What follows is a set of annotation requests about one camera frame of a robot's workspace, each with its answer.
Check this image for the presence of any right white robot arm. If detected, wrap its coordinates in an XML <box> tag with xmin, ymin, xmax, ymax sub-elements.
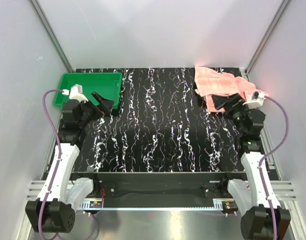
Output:
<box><xmin>212</xmin><ymin>91</ymin><xmax>291</xmax><ymax>240</ymax></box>

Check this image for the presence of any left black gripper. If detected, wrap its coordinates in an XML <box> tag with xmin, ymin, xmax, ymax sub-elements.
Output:
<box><xmin>78</xmin><ymin>92</ymin><xmax>114</xmax><ymax>128</ymax></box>

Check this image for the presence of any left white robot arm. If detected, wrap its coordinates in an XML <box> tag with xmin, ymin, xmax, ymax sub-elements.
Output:
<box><xmin>25</xmin><ymin>89</ymin><xmax>114</xmax><ymax>239</ymax></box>

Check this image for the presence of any green plastic tray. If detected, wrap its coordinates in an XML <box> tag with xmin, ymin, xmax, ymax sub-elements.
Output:
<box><xmin>58</xmin><ymin>72</ymin><xmax>122</xmax><ymax>110</ymax></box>

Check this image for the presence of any pink towel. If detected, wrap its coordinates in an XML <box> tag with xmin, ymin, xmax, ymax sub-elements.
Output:
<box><xmin>234</xmin><ymin>76</ymin><xmax>269</xmax><ymax>101</ymax></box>
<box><xmin>194</xmin><ymin>66</ymin><xmax>246</xmax><ymax>113</ymax></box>

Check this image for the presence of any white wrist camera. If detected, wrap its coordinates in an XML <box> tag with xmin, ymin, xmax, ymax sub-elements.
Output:
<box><xmin>62</xmin><ymin>84</ymin><xmax>88</xmax><ymax>103</ymax></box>
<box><xmin>243</xmin><ymin>91</ymin><xmax>269</xmax><ymax>109</ymax></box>

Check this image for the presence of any crumpled pink towel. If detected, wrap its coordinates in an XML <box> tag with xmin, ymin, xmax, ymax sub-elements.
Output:
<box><xmin>234</xmin><ymin>76</ymin><xmax>269</xmax><ymax>101</ymax></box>

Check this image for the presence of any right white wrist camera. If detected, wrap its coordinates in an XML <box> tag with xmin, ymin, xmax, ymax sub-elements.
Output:
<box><xmin>243</xmin><ymin>91</ymin><xmax>269</xmax><ymax>109</ymax></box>

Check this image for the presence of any right aluminium frame post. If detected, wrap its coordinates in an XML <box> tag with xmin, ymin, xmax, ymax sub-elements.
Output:
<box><xmin>245</xmin><ymin>0</ymin><xmax>292</xmax><ymax>77</ymax></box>

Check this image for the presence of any left aluminium frame post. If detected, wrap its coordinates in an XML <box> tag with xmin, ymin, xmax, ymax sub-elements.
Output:
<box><xmin>29</xmin><ymin>0</ymin><xmax>75</xmax><ymax>73</ymax></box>

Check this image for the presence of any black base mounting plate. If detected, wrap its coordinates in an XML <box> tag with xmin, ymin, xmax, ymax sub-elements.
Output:
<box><xmin>94</xmin><ymin>172</ymin><xmax>232</xmax><ymax>205</ymax></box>

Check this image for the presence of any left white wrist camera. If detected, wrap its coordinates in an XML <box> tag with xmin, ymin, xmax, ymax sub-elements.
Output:
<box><xmin>62</xmin><ymin>84</ymin><xmax>88</xmax><ymax>103</ymax></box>

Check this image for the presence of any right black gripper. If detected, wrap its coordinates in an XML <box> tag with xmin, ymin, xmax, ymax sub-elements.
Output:
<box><xmin>211</xmin><ymin>93</ymin><xmax>250</xmax><ymax>136</ymax></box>

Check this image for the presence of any front aluminium rail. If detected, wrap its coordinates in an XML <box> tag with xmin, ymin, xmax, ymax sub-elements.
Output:
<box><xmin>25</xmin><ymin>178</ymin><xmax>297</xmax><ymax>212</ymax></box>

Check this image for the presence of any aluminium frame post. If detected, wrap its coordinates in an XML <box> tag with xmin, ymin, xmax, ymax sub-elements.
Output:
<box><xmin>29</xmin><ymin>0</ymin><xmax>75</xmax><ymax>73</ymax></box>
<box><xmin>245</xmin><ymin>0</ymin><xmax>292</xmax><ymax>77</ymax></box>

